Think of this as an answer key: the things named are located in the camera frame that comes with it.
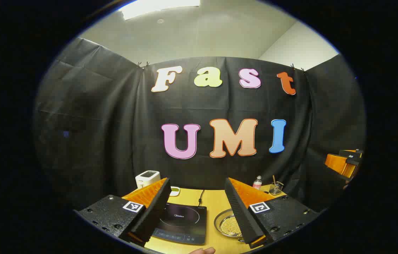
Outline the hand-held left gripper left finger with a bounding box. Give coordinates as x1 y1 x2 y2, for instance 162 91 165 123
74 178 172 247

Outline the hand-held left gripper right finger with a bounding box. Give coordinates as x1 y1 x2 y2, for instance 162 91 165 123
225 177 319 249

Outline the stainless steel pot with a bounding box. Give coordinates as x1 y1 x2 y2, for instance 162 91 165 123
214 208 247 242

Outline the black induction cooktop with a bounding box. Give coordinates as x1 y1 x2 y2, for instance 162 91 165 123
151 202 208 245

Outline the pile of yellow soybeans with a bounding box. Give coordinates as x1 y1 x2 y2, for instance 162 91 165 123
219 216 241 236

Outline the white toaster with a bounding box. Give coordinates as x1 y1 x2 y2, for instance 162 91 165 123
135 170 160 189

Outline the ceiling light panel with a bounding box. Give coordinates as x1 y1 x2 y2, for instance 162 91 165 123
120 0 201 20

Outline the small wire basket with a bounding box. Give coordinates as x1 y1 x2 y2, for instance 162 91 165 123
269 181 284 196

